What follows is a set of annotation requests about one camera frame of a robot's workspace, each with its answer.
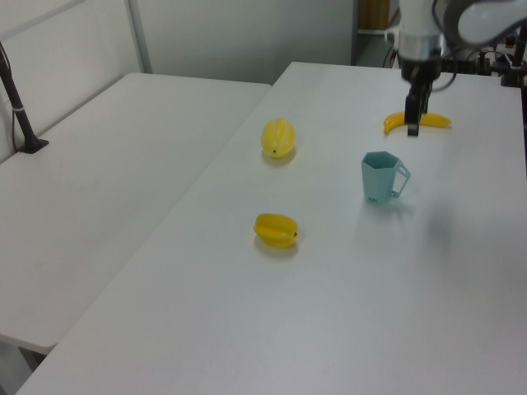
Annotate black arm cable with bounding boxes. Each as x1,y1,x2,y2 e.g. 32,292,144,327
430,0,481,92

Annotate metal shelf with wood panel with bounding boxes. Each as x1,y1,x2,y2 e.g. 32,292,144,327
351,0,403,68

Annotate yellow toy melon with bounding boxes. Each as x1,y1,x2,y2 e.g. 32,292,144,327
261,118,296,160

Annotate black pole with base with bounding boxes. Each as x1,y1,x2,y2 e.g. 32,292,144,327
0,40,49,155

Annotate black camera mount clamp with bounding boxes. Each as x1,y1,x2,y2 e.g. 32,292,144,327
442,24,527,88

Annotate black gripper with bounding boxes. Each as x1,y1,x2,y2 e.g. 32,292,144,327
399,56,442,137

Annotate grey metal partition post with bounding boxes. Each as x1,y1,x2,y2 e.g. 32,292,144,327
126,0,153,75

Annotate white side table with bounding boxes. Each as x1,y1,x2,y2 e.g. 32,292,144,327
0,72,273,354

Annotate yellow toy starfruit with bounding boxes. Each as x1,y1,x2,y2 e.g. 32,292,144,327
253,212,299,249

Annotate yellow toy banana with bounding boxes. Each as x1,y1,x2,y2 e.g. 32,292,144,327
383,110,452,136

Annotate teal faceted mug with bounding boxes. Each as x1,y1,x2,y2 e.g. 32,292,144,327
361,151,413,206

